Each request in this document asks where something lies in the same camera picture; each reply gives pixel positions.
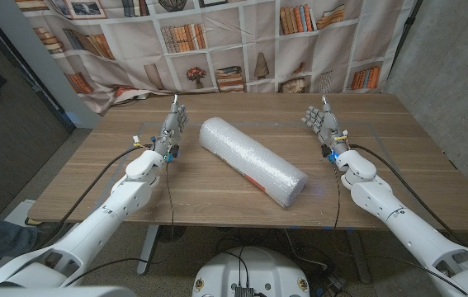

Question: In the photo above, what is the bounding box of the white table leg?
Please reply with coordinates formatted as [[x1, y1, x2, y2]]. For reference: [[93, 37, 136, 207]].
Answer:
[[136, 224, 160, 276]]

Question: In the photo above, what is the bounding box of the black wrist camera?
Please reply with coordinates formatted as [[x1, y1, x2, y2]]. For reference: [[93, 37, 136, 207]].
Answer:
[[320, 144, 338, 165], [165, 144, 181, 163]]

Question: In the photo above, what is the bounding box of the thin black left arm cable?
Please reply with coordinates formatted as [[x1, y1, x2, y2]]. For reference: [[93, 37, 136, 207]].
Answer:
[[64, 160, 176, 286]]

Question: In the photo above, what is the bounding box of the black round floor object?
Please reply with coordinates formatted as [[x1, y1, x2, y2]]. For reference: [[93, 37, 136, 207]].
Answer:
[[157, 225, 187, 243]]

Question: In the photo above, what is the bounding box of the white floor board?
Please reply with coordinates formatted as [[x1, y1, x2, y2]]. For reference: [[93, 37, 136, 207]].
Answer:
[[4, 199, 39, 227]]

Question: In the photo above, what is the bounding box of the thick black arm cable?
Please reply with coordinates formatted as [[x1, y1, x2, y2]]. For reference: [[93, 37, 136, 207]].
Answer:
[[37, 144, 154, 248], [347, 143, 462, 245]]

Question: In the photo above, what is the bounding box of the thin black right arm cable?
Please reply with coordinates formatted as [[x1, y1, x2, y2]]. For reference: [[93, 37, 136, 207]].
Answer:
[[331, 161, 468, 296]]

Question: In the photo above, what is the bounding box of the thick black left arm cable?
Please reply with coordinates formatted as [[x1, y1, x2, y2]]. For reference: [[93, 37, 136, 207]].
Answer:
[[37, 144, 154, 248]]

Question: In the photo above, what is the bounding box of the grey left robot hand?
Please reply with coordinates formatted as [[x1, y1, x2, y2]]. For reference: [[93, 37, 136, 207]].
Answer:
[[150, 93, 190, 163]]

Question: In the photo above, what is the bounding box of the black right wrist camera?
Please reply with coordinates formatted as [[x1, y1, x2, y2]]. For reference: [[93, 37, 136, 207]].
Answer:
[[320, 144, 338, 165]]

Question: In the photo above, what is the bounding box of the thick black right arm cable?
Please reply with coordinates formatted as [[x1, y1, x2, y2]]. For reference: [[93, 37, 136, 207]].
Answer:
[[347, 143, 462, 245]]

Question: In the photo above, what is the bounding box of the clear bubble wrap roll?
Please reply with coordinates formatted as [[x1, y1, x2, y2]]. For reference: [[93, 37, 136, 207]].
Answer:
[[198, 116, 309, 209]]

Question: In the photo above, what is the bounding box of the grey power strip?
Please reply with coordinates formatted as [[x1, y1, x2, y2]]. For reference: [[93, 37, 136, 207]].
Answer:
[[314, 272, 347, 297]]

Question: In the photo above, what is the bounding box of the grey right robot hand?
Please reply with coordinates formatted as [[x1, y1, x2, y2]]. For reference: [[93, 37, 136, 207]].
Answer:
[[301, 95, 350, 158]]

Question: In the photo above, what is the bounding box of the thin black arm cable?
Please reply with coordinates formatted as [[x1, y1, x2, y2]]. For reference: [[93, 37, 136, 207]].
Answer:
[[331, 161, 468, 296], [64, 160, 176, 286]]

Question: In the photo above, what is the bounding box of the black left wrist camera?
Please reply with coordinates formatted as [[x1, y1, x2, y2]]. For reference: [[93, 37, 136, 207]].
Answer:
[[165, 144, 181, 163]]

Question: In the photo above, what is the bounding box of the grey table leg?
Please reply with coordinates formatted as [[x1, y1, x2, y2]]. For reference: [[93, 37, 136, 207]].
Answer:
[[347, 229, 373, 285]]

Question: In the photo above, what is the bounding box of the white floor cable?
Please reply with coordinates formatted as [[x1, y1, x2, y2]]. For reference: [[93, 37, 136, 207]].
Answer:
[[284, 229, 329, 271]]

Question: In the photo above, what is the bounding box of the black torso cable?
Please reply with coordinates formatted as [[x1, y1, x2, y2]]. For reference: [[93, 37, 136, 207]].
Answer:
[[221, 246, 251, 287]]

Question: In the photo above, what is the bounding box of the dark person shoe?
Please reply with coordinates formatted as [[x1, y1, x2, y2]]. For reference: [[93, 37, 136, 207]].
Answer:
[[34, 221, 68, 248]]

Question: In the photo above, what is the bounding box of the white round robot torso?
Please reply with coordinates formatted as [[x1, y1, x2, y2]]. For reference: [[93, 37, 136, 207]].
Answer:
[[191, 246, 311, 297]]

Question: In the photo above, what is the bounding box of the black backdrop stand pole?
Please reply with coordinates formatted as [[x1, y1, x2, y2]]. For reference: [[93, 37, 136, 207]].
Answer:
[[390, 0, 423, 79]]

